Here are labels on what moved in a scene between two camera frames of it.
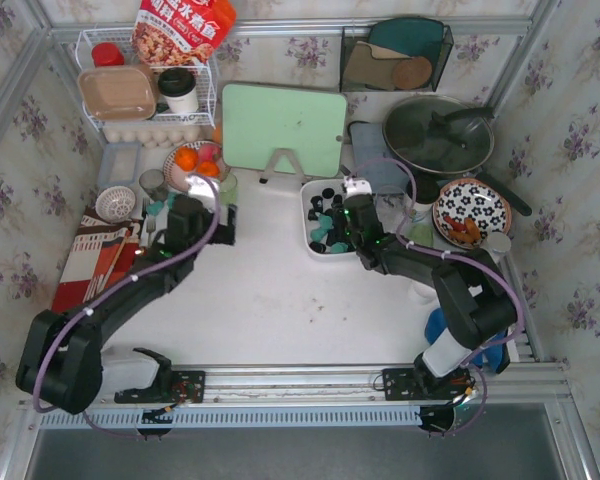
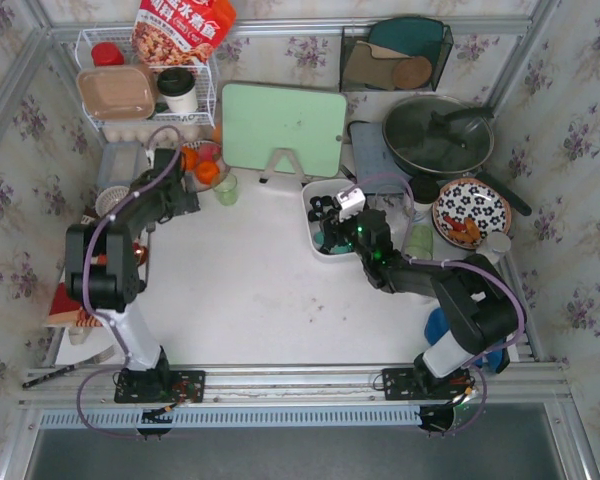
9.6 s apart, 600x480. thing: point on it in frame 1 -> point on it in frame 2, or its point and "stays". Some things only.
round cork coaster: x=411 y=73 stays
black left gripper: x=225 y=225 -> x=181 y=201
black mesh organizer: x=407 y=52 stays
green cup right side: x=421 y=233 stays
